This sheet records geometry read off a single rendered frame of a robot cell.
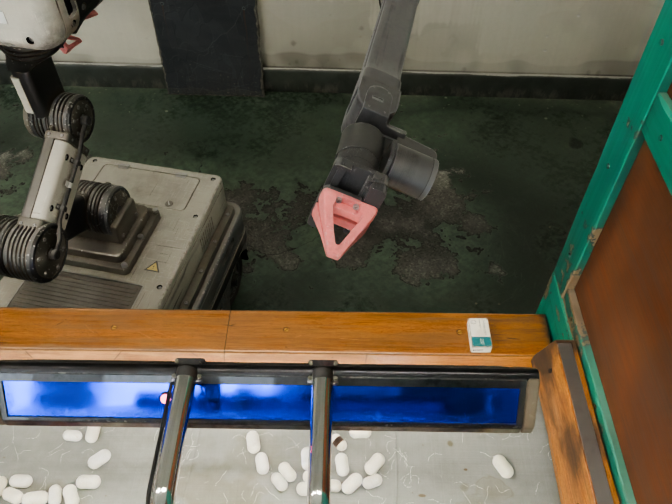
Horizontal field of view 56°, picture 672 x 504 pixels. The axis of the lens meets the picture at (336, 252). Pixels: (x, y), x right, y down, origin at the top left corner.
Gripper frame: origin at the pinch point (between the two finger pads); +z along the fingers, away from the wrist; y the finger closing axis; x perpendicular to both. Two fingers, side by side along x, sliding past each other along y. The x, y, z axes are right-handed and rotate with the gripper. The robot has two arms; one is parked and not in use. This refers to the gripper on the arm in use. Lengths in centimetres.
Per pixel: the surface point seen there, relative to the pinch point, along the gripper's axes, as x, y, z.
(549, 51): -82, 73, -211
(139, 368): 15.3, 14.8, 13.4
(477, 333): -34, 32, -21
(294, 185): 0, 127, -133
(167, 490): 7.9, 11.5, 25.8
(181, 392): 10.0, 11.9, 15.8
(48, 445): 27, 59, 11
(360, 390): -8.3, 8.4, 10.4
